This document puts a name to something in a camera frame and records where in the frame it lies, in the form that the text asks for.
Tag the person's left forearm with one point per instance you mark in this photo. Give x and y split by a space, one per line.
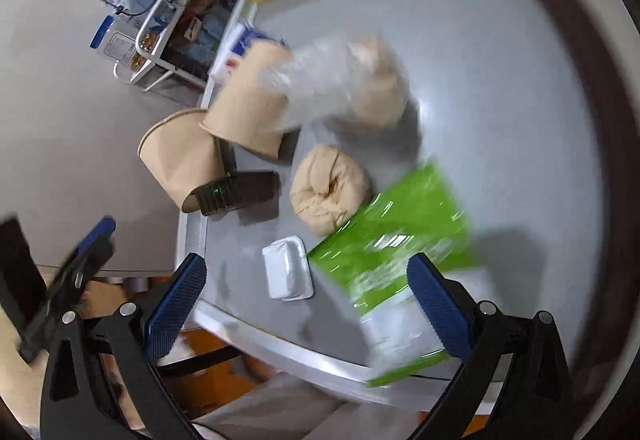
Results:
20 385

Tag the green snack packet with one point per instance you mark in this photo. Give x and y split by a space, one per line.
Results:
400 230

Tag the bare bread bun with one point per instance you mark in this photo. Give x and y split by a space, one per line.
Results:
325 190

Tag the clear box with blue label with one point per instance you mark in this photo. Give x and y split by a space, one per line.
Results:
117 45

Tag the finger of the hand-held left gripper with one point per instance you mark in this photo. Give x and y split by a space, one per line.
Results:
17 265
97 232

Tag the brown paper cup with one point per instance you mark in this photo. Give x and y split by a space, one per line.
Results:
175 155

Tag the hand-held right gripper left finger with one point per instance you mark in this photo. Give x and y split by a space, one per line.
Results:
175 305

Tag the black device with green light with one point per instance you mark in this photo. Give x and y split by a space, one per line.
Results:
240 192

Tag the white plastic container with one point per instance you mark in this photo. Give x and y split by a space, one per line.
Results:
287 270

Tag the blue and white carton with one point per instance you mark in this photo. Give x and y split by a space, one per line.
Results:
237 45

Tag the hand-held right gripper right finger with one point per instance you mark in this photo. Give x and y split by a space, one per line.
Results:
440 315

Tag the brown cardboard tube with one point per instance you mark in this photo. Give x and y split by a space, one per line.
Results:
245 110

